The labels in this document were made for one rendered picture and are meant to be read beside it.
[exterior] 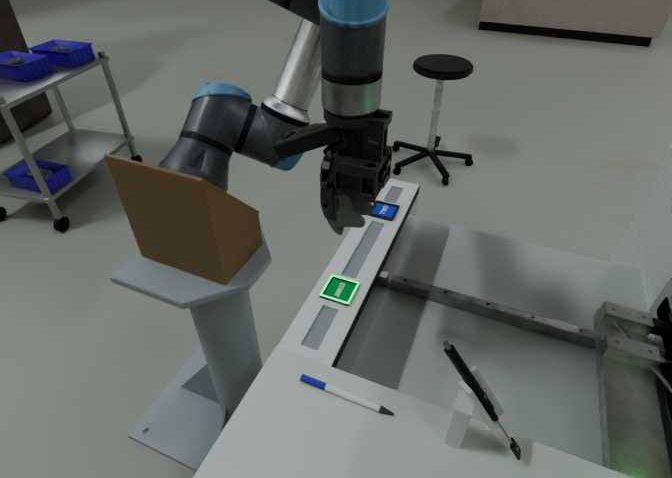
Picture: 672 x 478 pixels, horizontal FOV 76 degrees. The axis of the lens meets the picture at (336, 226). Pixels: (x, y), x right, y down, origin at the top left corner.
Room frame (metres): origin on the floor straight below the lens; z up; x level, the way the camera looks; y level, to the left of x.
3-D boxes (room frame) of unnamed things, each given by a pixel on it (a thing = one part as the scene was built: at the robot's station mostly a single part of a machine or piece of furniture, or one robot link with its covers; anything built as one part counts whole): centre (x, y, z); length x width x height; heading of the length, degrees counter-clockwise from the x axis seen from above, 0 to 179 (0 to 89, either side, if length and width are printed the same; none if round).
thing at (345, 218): (0.51, -0.02, 1.14); 0.06 x 0.03 x 0.09; 67
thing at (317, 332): (0.65, -0.05, 0.89); 0.55 x 0.09 x 0.14; 157
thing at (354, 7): (0.53, -0.02, 1.41); 0.09 x 0.08 x 0.11; 1
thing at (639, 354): (0.45, -0.51, 0.89); 0.08 x 0.03 x 0.03; 67
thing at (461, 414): (0.27, -0.17, 1.03); 0.06 x 0.04 x 0.13; 67
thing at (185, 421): (0.84, 0.41, 0.41); 0.51 x 0.44 x 0.82; 67
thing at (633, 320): (0.53, -0.54, 0.89); 0.08 x 0.03 x 0.03; 67
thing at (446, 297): (0.58, -0.36, 0.84); 0.50 x 0.02 x 0.03; 67
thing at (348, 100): (0.53, -0.02, 1.33); 0.08 x 0.08 x 0.05
